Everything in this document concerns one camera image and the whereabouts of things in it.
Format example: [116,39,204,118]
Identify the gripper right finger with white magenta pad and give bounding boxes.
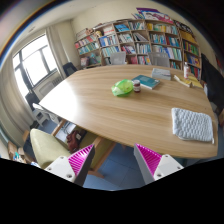
[134,143,183,184]

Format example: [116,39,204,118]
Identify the gripper left finger with white magenta pad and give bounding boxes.
[46,144,95,186]

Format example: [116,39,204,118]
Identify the grey-white folded towel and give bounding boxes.
[171,108,214,143]

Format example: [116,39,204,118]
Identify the dark red bag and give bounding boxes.
[67,130,86,152]

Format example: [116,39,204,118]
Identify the olive green chair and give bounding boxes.
[30,129,116,178]

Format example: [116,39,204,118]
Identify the beige curtain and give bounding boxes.
[0,55,34,146]

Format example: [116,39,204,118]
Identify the green plastic bowl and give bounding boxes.
[111,79,133,96]

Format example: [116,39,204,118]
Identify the teal book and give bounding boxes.
[133,75,160,89]

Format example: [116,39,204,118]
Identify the white radiator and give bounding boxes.
[33,72,63,99]

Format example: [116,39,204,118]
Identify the grey book stack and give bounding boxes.
[152,68,171,80]

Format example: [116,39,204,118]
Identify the yellow book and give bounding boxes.
[174,75,203,88]

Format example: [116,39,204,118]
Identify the dark blue chair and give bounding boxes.
[63,62,77,77]

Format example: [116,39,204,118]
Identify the white pink-capped bottle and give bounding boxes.
[184,62,189,79]

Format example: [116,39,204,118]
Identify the grey chair right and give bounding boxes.
[149,52,170,67]

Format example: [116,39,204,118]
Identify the grey chair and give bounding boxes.
[149,52,170,67]
[110,51,126,65]

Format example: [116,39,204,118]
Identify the window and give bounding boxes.
[13,35,57,97]

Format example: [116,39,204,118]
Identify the grey chair left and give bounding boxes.
[110,51,126,65]

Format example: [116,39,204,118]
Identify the wooden bookshelf with books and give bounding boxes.
[75,19,201,78]

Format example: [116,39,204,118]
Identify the colourful poster boards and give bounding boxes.
[133,8,173,24]

